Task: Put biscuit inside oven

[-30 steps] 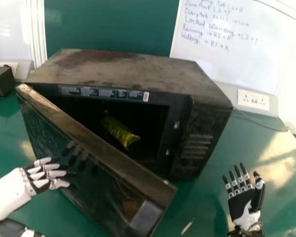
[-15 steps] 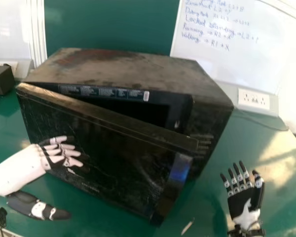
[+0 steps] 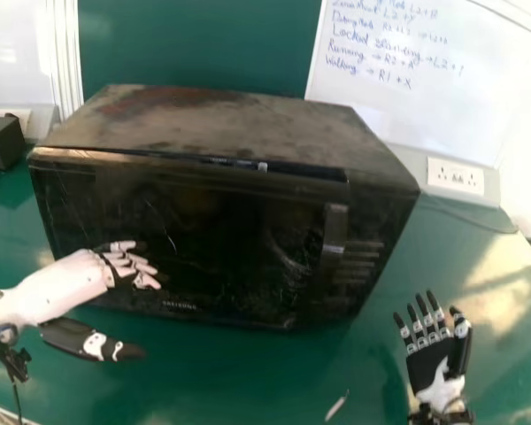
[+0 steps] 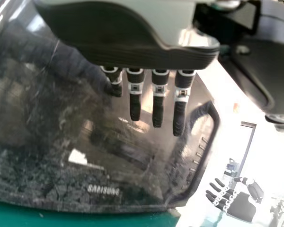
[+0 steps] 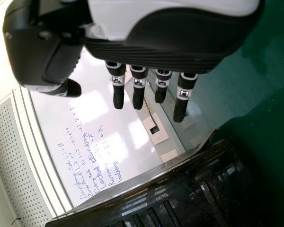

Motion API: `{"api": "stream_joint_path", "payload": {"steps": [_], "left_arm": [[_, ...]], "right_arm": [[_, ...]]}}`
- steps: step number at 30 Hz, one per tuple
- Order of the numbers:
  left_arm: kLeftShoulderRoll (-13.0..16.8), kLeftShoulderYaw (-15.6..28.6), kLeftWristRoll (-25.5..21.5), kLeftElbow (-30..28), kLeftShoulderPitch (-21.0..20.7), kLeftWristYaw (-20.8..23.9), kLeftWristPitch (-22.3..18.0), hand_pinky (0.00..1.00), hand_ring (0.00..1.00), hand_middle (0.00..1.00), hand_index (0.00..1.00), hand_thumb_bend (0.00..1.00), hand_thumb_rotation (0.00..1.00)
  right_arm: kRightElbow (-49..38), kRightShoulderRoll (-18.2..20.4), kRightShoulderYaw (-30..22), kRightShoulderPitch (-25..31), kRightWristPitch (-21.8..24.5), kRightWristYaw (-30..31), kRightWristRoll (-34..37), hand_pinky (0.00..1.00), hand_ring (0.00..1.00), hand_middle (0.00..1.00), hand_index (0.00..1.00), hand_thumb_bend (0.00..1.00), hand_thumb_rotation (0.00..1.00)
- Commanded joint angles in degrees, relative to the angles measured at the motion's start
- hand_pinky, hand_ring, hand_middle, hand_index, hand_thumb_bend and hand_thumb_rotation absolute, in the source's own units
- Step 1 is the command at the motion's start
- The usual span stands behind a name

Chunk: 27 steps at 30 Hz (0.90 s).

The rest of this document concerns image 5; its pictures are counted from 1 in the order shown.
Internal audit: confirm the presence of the white floor socket plate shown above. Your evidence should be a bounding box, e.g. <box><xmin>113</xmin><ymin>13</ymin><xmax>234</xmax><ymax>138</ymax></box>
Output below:
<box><xmin>142</xmin><ymin>113</ymin><xmax>169</xmax><ymax>145</ymax></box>

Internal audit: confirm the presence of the whiteboard with blue writing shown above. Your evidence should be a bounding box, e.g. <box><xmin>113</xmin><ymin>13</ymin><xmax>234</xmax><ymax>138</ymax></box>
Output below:
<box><xmin>29</xmin><ymin>50</ymin><xmax>188</xmax><ymax>209</ymax></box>

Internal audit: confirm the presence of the white perforated panel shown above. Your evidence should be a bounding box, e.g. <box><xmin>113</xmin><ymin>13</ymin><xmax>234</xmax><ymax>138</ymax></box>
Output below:
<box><xmin>0</xmin><ymin>88</ymin><xmax>74</xmax><ymax>227</ymax></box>

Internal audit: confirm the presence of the thin cable with yellow tag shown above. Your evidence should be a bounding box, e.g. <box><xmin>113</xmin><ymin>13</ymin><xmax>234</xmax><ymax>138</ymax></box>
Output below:
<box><xmin>143</xmin><ymin>97</ymin><xmax>158</xmax><ymax>130</ymax></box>

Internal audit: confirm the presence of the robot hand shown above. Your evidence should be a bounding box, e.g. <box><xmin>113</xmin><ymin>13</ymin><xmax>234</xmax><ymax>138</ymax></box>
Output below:
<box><xmin>2</xmin><ymin>0</ymin><xmax>266</xmax><ymax>123</ymax></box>

